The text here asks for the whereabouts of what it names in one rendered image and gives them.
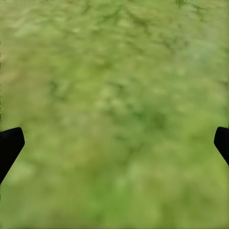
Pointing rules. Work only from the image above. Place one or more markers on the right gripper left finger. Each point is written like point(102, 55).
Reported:
point(11, 143)

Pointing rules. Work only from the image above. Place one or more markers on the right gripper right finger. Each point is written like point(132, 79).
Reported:
point(221, 142)

